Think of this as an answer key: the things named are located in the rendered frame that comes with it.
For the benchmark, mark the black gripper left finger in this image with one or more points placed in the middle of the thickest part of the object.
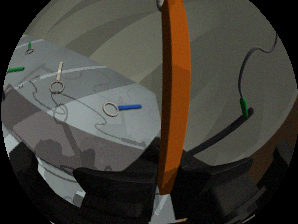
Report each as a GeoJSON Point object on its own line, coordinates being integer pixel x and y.
{"type": "Point", "coordinates": [136, 183]}

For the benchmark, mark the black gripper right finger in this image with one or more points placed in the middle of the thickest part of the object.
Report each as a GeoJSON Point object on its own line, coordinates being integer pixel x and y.
{"type": "Point", "coordinates": [195, 178]}

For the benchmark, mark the blue bar with tan ring at its end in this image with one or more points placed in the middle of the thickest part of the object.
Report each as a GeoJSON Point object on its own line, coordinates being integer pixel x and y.
{"type": "Point", "coordinates": [125, 108]}

